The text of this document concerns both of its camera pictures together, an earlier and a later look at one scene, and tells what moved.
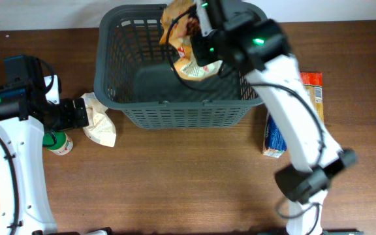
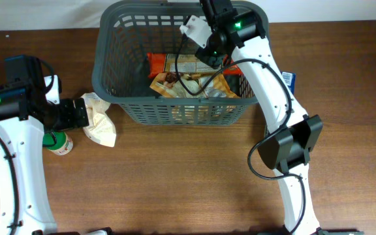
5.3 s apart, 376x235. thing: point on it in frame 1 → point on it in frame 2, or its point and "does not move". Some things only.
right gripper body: x=212 y=52 does not move
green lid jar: x=58 y=142 does not move
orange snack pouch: x=177 y=33 → x=174 y=84
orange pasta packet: x=313 y=83 → x=158 y=63
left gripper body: x=65 y=116 does not move
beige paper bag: x=101 y=127 does not move
